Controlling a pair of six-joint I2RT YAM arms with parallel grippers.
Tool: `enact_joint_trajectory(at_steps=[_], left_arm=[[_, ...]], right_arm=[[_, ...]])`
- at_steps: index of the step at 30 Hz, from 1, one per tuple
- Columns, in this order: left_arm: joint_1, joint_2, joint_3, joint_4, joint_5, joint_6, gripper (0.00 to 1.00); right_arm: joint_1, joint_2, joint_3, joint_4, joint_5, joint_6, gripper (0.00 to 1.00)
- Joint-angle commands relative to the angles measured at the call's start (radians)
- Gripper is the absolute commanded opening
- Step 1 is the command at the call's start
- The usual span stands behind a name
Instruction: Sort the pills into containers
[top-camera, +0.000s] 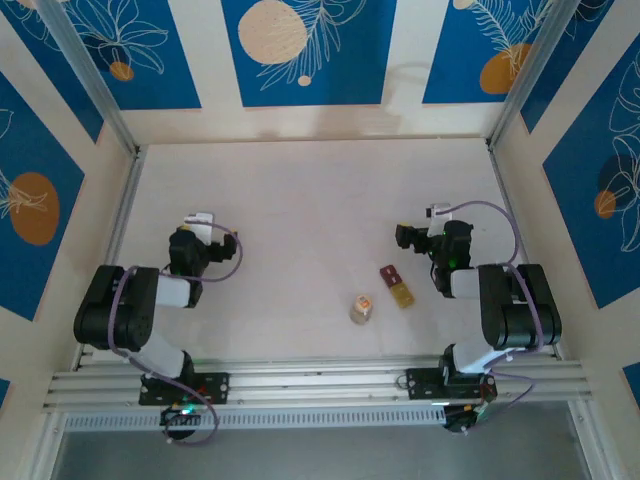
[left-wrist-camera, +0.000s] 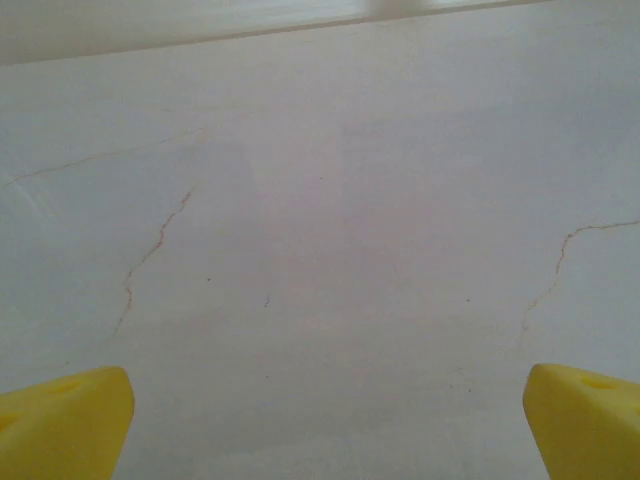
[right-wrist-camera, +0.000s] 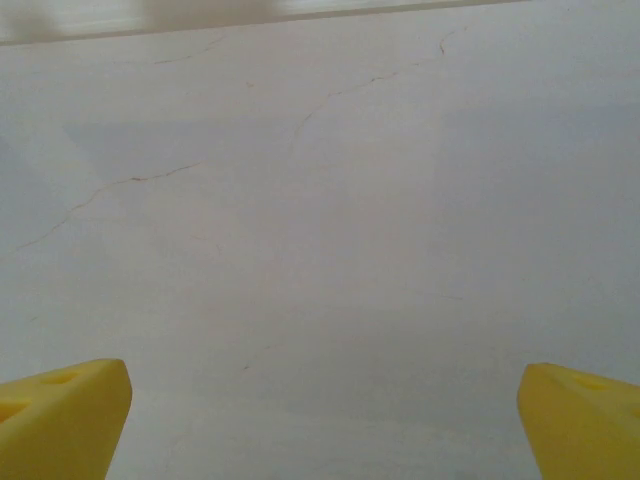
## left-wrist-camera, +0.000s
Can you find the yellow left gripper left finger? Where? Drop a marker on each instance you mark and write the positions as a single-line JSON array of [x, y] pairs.
[[65, 425]]

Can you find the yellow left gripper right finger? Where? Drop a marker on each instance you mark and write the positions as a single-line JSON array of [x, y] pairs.
[[595, 430]]

